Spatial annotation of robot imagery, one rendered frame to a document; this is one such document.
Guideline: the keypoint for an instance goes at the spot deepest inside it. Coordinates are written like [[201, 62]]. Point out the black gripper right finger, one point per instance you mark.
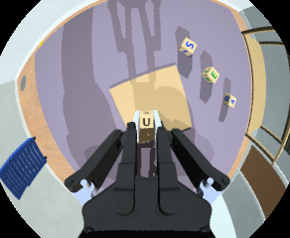
[[208, 181]]

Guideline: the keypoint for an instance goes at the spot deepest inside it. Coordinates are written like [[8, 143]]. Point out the tan flat mat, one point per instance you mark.
[[160, 90]]

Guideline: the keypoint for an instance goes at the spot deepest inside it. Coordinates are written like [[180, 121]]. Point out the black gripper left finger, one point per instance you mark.
[[85, 183]]

